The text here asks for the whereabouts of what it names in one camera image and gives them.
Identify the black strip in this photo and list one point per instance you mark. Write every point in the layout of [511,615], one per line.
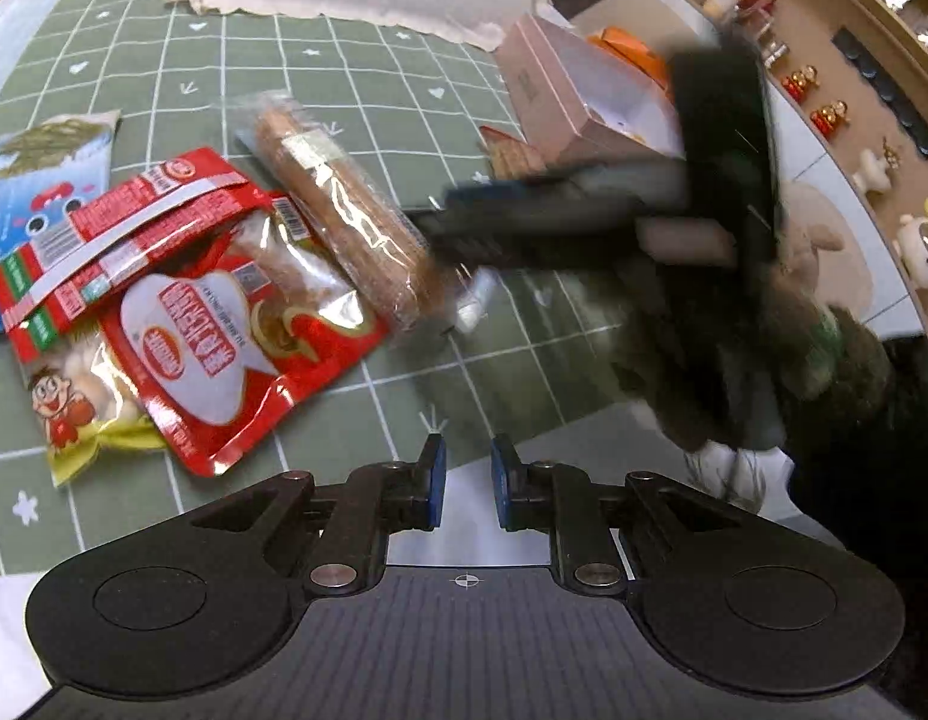
[883,90]

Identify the beige plush bear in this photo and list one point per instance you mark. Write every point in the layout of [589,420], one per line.
[823,240]

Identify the orange snack packet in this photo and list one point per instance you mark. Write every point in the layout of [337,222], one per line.
[629,45]

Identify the red strip of small packets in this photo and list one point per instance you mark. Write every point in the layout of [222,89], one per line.
[134,202]

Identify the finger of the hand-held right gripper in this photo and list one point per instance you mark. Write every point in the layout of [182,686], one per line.
[554,186]
[524,240]

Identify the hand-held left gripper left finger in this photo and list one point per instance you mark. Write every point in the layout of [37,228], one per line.
[434,480]

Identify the large red snack packet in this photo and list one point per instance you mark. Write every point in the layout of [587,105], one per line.
[201,360]

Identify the long clear biscuit stick packet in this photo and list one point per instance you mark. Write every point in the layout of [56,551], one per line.
[344,217]

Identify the green checked tablecloth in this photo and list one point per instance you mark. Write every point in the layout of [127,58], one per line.
[434,90]

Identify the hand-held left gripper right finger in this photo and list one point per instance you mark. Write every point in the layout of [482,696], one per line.
[503,480]

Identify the small clear pastry packet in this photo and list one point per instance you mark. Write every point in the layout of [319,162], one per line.
[512,154]

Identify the beige chair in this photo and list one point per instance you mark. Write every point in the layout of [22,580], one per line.
[659,0]

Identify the pink cardboard box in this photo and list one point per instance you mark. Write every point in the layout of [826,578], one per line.
[554,75]

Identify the yellow cartoon snack packet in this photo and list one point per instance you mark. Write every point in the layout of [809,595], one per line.
[66,405]

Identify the blue seaweed snack packet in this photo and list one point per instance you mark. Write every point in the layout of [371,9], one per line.
[29,187]

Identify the person's black clothing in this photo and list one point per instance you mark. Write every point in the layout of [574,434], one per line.
[868,540]

